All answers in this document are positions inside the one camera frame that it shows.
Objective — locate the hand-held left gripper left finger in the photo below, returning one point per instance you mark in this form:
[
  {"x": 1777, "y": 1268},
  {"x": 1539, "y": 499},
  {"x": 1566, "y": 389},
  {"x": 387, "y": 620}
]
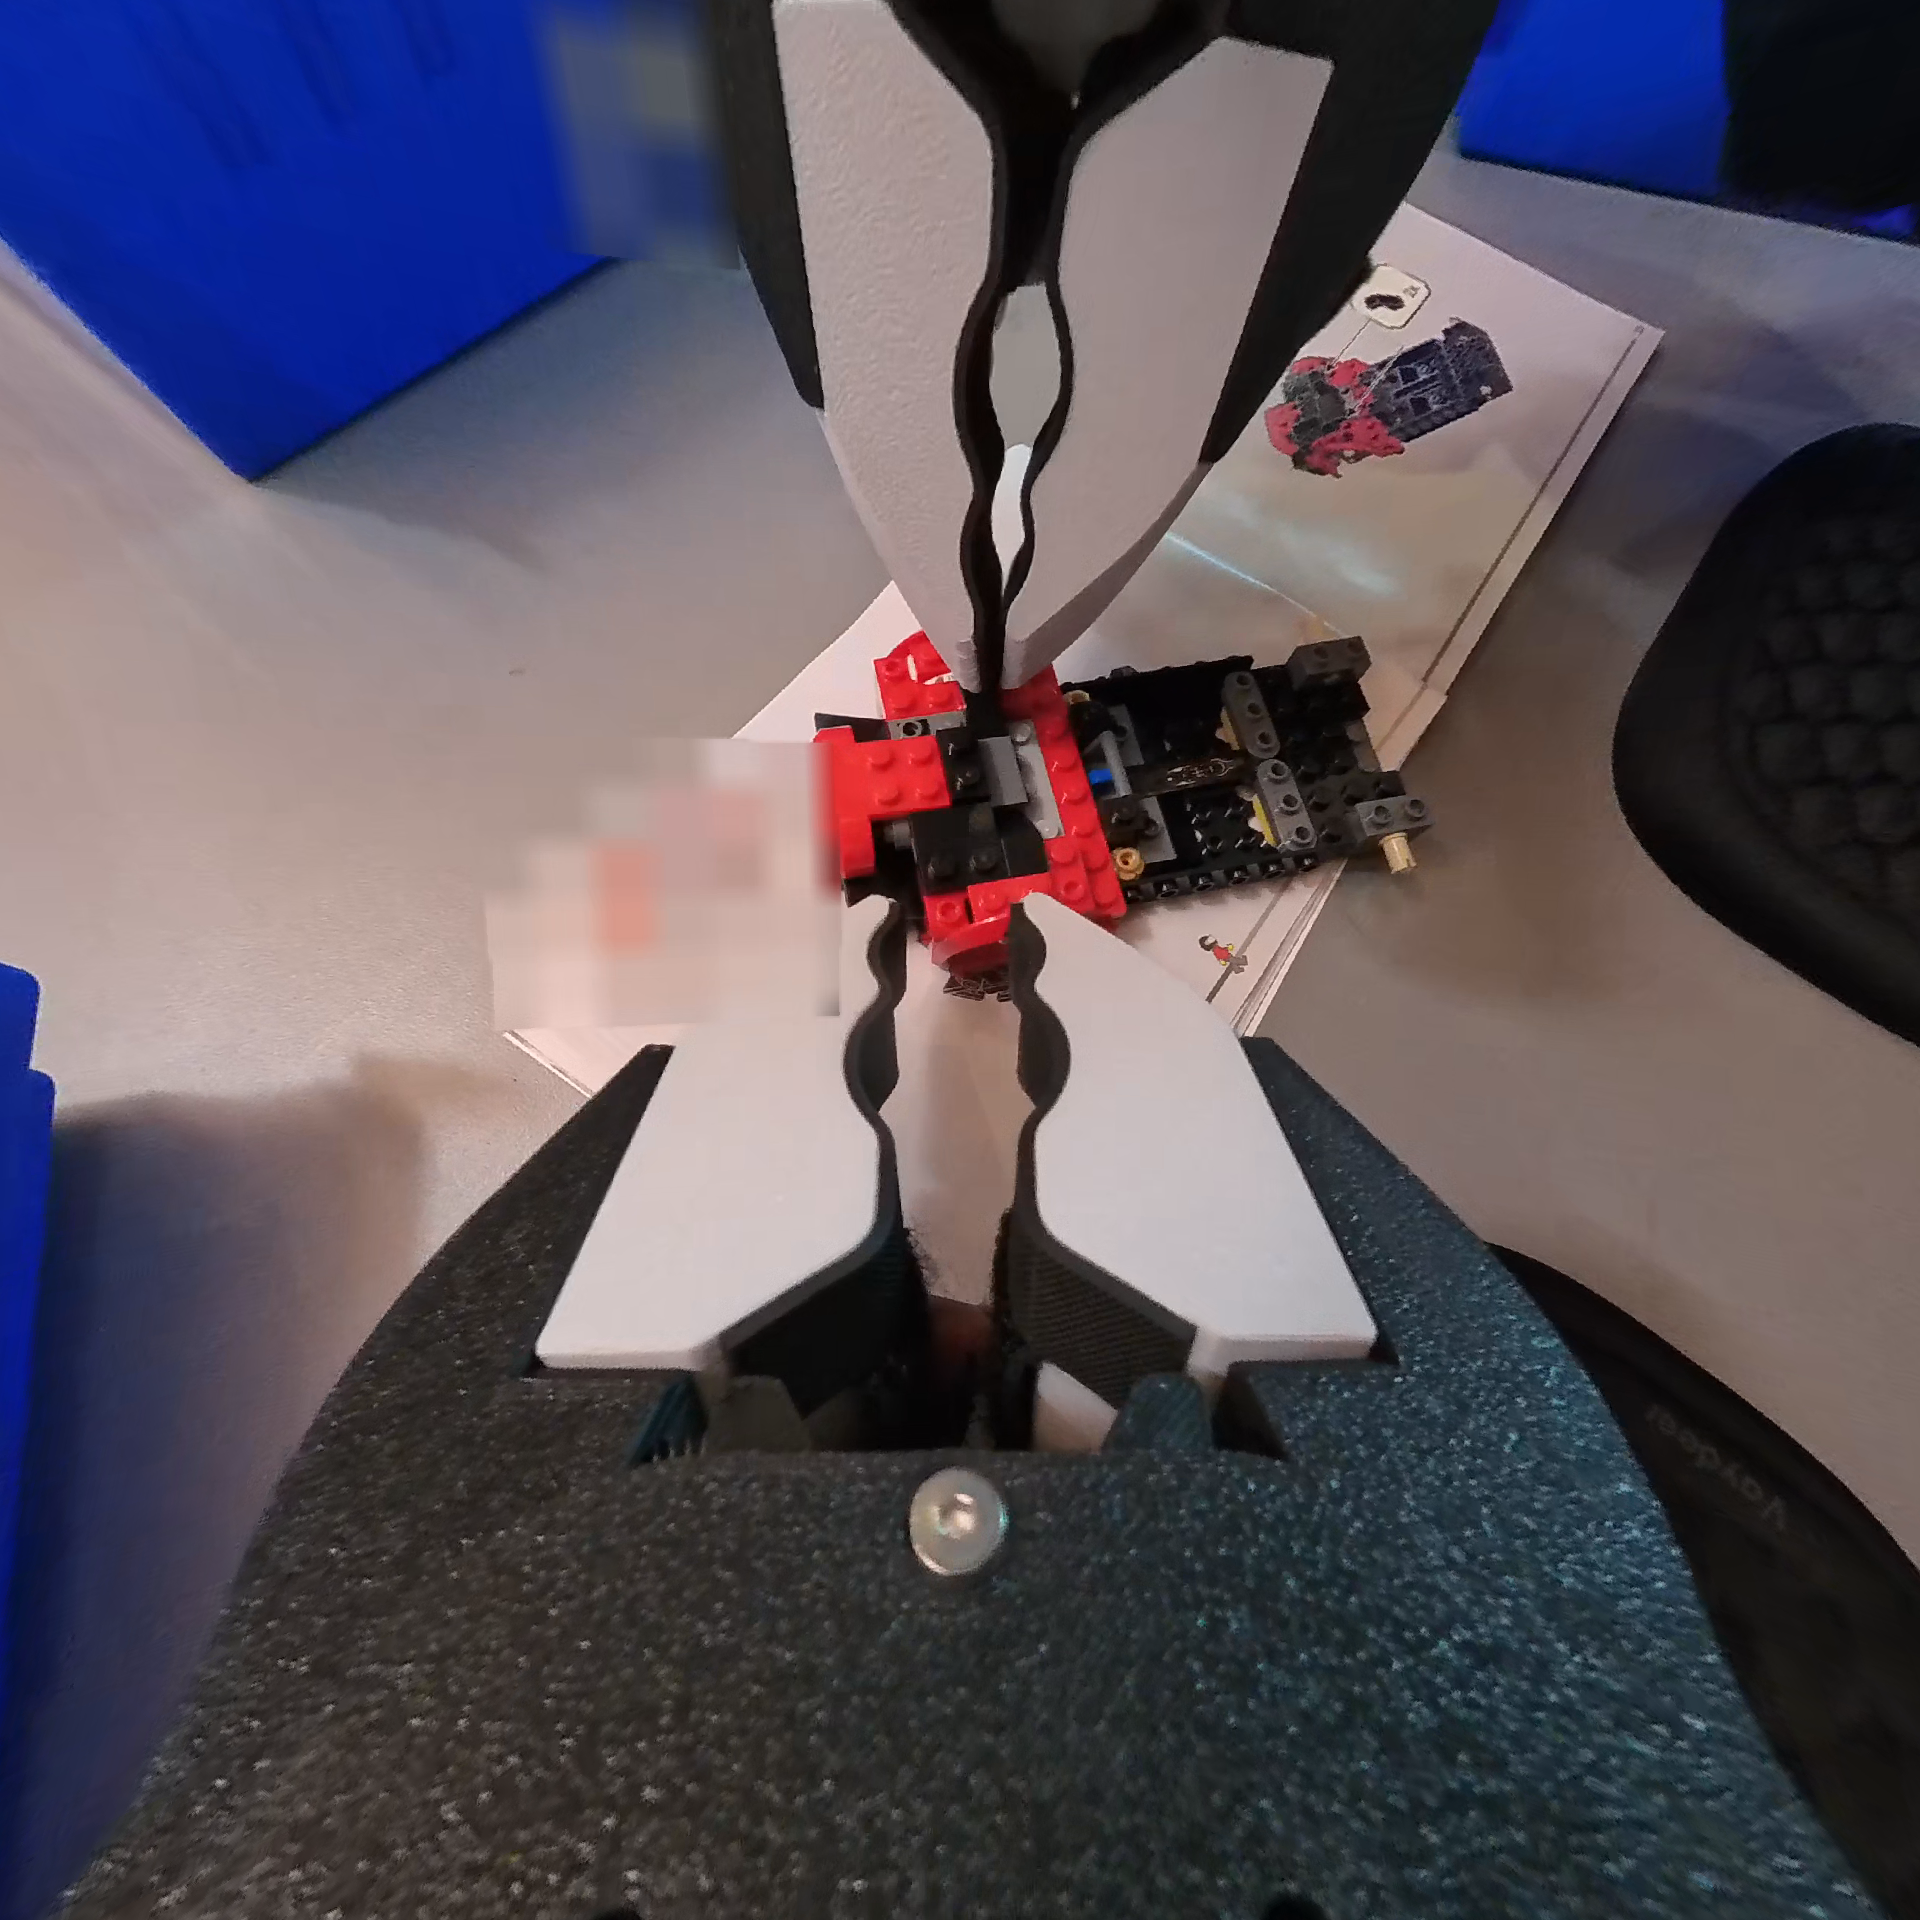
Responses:
[{"x": 721, "y": 1201}]

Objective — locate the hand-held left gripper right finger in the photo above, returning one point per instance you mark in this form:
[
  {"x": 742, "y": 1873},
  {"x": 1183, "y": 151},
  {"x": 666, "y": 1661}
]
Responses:
[{"x": 1186, "y": 1201}]

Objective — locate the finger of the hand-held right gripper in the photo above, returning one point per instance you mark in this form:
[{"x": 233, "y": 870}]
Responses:
[
  {"x": 1172, "y": 300},
  {"x": 886, "y": 300}
]

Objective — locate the red and black lego car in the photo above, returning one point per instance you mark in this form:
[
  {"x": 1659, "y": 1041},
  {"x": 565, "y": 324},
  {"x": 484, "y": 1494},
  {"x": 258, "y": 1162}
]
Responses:
[{"x": 1201, "y": 796}]

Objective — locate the lego instruction booklet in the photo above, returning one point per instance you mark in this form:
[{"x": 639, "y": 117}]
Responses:
[{"x": 1349, "y": 570}]

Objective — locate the person's right forearm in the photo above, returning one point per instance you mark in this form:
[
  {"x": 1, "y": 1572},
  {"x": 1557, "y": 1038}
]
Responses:
[{"x": 1830, "y": 106}]

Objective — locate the black dimpled cushion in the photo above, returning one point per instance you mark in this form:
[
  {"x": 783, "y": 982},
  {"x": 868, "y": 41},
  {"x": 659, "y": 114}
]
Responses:
[{"x": 1799, "y": 750}]

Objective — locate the blue divided plastic bin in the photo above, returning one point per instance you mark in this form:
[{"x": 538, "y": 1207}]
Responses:
[{"x": 226, "y": 226}]

